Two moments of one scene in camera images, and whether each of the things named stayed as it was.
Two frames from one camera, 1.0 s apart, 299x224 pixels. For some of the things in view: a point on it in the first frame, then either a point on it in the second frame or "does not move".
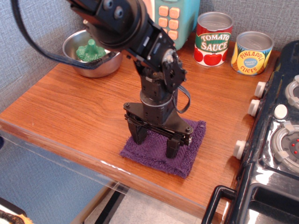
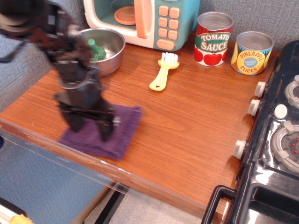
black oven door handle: (217, 192) does not move
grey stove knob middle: (253, 107) does not move
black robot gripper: (158, 112) → (87, 101)
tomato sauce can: (213, 34) does not move
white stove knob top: (259, 89) does not move
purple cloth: (152, 152) → (88, 136)
